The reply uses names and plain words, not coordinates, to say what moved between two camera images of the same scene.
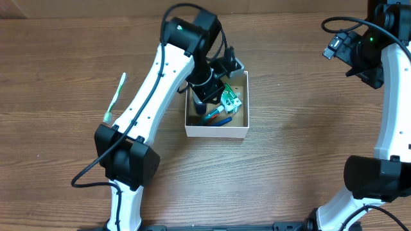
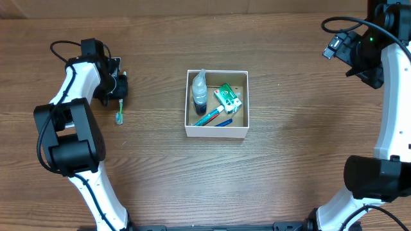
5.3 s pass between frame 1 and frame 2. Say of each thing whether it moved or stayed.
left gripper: moved
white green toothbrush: moved
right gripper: stayed
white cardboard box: stayed
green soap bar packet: stayed
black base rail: stayed
